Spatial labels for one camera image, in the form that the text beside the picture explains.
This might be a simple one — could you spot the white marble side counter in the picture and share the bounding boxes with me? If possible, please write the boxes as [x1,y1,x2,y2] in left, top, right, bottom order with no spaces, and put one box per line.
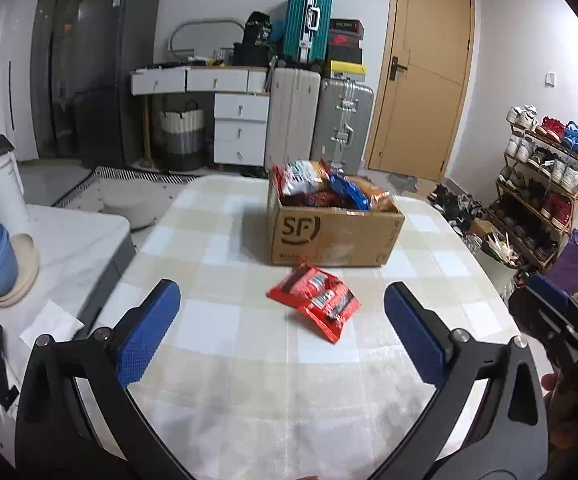
[0,202,137,461]

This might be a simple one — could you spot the striped rug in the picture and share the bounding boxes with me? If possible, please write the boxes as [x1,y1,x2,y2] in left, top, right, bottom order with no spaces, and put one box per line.
[52,165,210,211]

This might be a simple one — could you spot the rows of assorted shoes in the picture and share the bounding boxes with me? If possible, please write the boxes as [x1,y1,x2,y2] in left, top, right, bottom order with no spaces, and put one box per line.
[491,105,578,261]

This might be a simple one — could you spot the dark red snack packet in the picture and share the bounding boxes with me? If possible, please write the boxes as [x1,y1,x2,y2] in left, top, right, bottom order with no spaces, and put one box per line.
[281,191,357,209]

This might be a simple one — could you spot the white drawer desk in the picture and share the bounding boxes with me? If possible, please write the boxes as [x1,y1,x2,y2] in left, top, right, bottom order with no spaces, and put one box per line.
[130,65,271,168]

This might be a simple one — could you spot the grey floor mat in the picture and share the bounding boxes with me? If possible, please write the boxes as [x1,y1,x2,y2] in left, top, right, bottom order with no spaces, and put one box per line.
[386,172,432,196]

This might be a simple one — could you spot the blue snack bag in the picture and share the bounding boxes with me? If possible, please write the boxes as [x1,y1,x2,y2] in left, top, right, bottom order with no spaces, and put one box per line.
[328,173,371,211]

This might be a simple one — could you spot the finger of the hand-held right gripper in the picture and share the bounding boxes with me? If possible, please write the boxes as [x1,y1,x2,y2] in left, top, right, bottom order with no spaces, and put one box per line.
[526,273,578,342]
[508,286,578,362]

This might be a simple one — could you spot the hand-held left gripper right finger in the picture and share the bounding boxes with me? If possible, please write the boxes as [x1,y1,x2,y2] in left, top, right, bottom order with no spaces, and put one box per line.
[384,281,550,480]

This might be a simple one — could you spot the small open cardboard box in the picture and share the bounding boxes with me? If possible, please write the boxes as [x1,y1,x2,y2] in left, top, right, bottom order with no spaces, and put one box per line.
[469,219,520,267]

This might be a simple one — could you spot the oval mirror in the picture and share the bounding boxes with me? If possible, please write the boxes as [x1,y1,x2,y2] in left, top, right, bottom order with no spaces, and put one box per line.
[169,18,246,61]

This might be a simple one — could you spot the dark grey fridge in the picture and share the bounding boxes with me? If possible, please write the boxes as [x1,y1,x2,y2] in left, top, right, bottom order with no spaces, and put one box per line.
[73,0,161,170]

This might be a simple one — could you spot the red snack packet black label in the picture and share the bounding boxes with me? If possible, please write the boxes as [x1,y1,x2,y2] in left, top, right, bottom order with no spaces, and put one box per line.
[267,263,361,345]

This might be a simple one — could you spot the silver suitcase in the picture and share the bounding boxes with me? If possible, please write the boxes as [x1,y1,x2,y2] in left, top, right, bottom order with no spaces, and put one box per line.
[310,78,375,175]

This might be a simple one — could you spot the dark glass sliding door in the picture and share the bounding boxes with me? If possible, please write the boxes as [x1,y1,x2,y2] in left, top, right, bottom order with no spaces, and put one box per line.
[30,0,92,161]

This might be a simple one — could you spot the wooden door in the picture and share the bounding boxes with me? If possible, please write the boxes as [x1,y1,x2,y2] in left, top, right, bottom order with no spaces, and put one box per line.
[366,0,476,183]

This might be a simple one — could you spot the red white snack bag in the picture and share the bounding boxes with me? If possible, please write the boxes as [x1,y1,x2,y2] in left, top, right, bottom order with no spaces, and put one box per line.
[272,159,332,197]

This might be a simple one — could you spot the black bag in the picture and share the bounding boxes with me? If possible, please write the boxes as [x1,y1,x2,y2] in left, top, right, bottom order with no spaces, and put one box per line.
[232,10,276,67]

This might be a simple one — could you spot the beige plate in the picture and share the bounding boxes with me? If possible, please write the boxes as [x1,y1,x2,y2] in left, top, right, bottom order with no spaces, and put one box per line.
[0,234,40,308]

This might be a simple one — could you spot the person's right hand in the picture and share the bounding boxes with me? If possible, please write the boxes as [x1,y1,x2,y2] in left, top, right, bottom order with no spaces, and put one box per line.
[540,371,578,453]

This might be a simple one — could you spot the pile of dark shoes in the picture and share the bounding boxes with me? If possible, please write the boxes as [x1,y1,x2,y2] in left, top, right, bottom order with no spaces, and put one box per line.
[428,184,487,235]

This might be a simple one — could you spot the white cylindrical bin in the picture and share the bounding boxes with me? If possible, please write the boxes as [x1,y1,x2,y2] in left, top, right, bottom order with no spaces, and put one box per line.
[0,152,31,237]

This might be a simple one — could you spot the yellow shoe box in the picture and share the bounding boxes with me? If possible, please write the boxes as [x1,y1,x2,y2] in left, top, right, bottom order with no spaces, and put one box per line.
[326,60,367,81]

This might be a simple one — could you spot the purple bag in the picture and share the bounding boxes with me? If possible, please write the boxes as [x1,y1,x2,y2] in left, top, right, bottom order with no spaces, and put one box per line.
[546,226,578,297]

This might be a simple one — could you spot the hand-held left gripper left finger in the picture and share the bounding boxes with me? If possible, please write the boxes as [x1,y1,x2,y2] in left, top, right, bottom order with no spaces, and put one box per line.
[15,279,195,480]

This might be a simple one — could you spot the woven laundry basket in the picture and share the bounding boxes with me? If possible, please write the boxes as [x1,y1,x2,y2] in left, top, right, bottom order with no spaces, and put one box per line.
[158,101,206,172]

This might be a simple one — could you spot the beige suitcase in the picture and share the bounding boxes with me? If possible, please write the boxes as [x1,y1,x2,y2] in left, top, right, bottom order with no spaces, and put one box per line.
[265,66,321,171]

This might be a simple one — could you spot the teal suitcase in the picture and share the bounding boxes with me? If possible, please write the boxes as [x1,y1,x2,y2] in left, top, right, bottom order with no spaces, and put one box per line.
[283,0,334,64]

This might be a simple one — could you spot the wooden handled tool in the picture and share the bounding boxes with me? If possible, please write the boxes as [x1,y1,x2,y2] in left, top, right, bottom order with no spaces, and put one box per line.
[140,94,156,168]

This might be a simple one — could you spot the black shoe box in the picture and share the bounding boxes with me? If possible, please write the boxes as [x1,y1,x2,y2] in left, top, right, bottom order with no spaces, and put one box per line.
[326,47,364,63]
[329,19,366,35]

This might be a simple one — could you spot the white tissue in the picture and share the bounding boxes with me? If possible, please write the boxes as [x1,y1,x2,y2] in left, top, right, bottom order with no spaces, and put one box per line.
[19,300,86,350]

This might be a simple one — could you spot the orange snack bag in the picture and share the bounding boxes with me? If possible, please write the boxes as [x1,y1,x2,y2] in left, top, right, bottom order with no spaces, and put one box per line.
[349,176,396,212]

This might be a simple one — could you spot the brown cardboard box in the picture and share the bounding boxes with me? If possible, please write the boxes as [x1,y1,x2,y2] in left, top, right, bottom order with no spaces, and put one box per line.
[265,175,406,267]

